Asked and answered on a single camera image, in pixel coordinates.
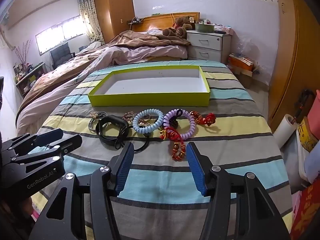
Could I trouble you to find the red rope bead bracelet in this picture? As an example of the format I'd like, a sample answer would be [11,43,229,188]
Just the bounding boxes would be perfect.
[160,126,187,162]

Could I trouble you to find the black knotted hair tie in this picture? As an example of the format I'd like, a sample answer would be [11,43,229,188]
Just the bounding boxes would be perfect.
[167,109,184,128]

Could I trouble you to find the red packet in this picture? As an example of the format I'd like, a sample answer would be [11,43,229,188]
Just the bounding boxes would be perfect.
[290,182,320,240]

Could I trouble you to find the striped blanket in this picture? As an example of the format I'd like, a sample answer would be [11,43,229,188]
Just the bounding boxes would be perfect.
[30,61,294,240]

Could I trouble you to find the wooden headboard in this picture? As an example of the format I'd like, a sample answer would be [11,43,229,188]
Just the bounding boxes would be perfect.
[129,12,200,33]

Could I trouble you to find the black smart band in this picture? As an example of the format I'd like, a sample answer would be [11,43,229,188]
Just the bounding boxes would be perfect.
[96,115,130,148]

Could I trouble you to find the grey flower hair tie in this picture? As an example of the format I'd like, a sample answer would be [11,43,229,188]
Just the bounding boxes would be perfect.
[89,110,108,133]

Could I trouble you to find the purple spiral hair tie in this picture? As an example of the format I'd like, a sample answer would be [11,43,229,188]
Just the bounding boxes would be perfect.
[163,109,197,140]

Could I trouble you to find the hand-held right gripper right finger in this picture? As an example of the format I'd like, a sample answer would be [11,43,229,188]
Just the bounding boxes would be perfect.
[186,142,292,240]

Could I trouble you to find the red knotted bracelet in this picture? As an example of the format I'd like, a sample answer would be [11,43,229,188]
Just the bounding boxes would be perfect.
[190,110,217,127]

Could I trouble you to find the dark metal tool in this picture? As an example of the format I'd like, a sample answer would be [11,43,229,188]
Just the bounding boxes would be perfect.
[294,89,315,123]

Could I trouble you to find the yellow box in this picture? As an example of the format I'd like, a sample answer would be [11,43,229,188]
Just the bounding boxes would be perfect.
[297,117,320,153]

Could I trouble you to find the large wooden wardrobe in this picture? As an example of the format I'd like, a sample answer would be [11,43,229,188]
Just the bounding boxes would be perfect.
[267,0,320,132]

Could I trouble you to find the shallow green cardboard box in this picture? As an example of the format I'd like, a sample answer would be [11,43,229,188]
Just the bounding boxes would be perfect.
[87,65,210,107]

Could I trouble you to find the black office chair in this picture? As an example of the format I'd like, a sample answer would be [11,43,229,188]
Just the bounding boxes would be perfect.
[49,42,75,69]

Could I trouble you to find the green basin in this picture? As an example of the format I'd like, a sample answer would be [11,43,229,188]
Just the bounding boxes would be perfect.
[194,22,215,33]

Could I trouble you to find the brown blanket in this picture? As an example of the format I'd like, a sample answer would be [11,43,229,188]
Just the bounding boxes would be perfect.
[110,29,192,49]

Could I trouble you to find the orange box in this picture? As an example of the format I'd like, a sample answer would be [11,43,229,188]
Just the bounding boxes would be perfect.
[227,54,255,74]

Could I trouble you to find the dry branches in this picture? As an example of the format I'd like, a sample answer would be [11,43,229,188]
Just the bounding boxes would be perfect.
[14,40,33,65]

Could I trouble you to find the brown teddy bear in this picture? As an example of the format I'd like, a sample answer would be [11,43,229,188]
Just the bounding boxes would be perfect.
[162,16,193,39]

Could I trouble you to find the patterned curtain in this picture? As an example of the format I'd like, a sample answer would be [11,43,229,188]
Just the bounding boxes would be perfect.
[76,0,104,44]

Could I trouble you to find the pink quilt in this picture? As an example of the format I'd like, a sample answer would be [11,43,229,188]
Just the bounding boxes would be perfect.
[15,44,188,135]

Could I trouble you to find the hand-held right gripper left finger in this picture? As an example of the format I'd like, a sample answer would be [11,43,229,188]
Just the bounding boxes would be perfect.
[29,142,135,240]

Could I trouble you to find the white drawer nightstand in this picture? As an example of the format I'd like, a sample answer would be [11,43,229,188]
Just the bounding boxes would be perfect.
[186,29,232,63]

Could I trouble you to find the blue spiral hair tie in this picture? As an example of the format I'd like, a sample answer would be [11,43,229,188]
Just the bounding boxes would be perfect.
[132,108,164,134]

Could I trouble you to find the window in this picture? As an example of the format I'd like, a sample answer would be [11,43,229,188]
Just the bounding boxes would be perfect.
[35,15,88,55]

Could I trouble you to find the pink box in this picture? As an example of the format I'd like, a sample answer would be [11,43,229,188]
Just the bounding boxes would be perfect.
[307,89,320,140]

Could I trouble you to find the pile of small toiletries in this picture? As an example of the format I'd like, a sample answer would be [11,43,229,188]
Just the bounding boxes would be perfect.
[215,24,234,34]

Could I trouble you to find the white paper roll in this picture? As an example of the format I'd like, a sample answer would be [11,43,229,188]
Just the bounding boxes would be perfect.
[272,114,298,150]

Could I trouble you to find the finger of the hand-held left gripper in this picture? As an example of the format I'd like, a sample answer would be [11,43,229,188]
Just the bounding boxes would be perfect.
[11,134,82,165]
[0,129,63,155]

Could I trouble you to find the tall narrow wooden wardrobe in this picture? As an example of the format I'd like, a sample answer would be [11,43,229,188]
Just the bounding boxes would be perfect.
[92,0,135,44]

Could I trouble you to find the cluttered wooden shelf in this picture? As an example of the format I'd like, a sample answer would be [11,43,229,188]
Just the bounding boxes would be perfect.
[14,62,47,98]

